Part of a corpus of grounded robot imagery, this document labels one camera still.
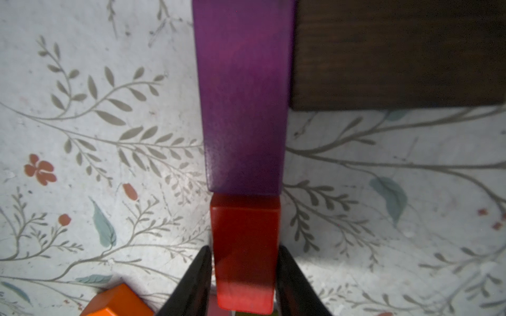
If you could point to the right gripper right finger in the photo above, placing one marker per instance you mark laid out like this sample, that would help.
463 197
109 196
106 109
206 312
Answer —
294 294

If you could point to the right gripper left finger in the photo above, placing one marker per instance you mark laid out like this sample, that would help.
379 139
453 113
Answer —
191 296

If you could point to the red wooden block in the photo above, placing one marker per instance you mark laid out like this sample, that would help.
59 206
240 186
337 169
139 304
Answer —
245 238

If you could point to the brown wooden block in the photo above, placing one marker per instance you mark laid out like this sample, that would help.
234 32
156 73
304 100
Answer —
352 55

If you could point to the purple wooden block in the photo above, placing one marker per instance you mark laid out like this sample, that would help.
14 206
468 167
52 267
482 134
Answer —
244 55

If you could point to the pink wooden block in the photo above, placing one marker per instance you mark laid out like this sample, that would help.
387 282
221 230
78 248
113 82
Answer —
215 310

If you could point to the orange wooden block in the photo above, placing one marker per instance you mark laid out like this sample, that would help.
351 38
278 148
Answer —
118 301

